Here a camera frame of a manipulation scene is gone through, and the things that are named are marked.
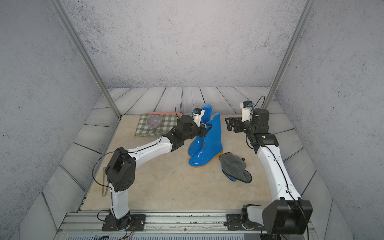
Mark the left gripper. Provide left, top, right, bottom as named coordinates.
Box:
left=181, top=121, right=213, bottom=142

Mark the blue rubber boot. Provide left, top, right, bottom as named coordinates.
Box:
left=188, top=104, right=213, bottom=157
left=188, top=113, right=223, bottom=167

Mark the grey blue cleaning cloth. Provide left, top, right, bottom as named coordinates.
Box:
left=219, top=152, right=253, bottom=184

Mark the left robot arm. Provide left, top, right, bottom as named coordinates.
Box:
left=105, top=115, right=213, bottom=221

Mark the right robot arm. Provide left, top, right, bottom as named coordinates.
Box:
left=225, top=109, right=313, bottom=235

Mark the green checkered cloth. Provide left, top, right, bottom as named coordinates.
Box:
left=135, top=114, right=179, bottom=137

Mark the pink tray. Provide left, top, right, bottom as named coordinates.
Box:
left=150, top=112, right=183, bottom=117

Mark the purple bowl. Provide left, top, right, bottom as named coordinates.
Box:
left=146, top=115, right=163, bottom=129

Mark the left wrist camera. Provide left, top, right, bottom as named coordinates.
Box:
left=192, top=108, right=205, bottom=127

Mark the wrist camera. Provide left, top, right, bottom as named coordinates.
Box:
left=241, top=100, right=253, bottom=122
left=192, top=108, right=205, bottom=127

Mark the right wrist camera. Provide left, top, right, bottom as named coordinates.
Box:
left=241, top=100, right=253, bottom=122

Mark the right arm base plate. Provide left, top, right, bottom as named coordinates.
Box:
left=224, top=214, right=248, bottom=231

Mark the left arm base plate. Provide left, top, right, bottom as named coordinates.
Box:
left=102, top=213, right=146, bottom=232

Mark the right aluminium frame post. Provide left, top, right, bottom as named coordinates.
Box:
left=262, top=0, right=316, bottom=109

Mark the aluminium frame post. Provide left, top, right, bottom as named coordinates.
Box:
left=49, top=0, right=122, bottom=120
left=262, top=0, right=316, bottom=109

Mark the left aluminium frame post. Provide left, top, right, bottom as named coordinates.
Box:
left=49, top=0, right=122, bottom=120

